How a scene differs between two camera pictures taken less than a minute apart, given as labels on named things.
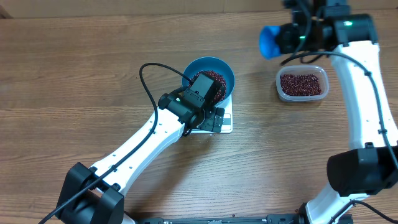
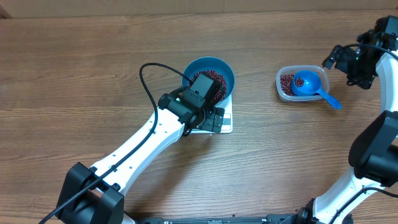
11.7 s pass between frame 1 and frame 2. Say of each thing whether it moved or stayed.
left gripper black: stayed
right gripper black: moved
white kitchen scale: stayed
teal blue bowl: stayed
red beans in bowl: stayed
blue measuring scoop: moved
